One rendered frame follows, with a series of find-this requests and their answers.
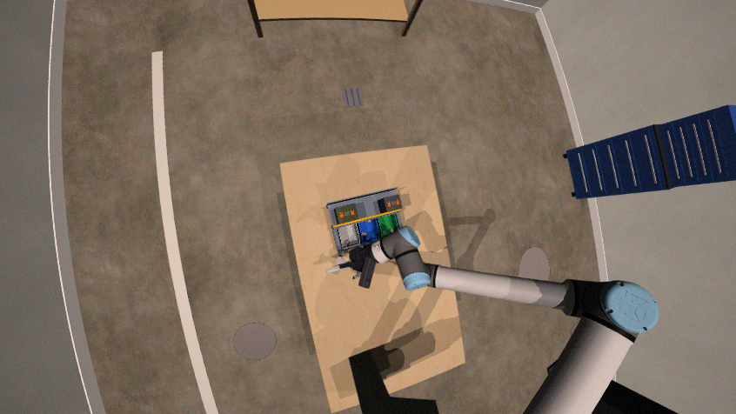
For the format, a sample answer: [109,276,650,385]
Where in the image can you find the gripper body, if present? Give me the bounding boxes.
[349,241,379,272]

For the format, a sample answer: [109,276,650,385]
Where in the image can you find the blue bin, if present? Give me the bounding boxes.
[357,218,379,244]

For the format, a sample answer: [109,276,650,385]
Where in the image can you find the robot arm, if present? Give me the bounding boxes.
[371,226,659,414]

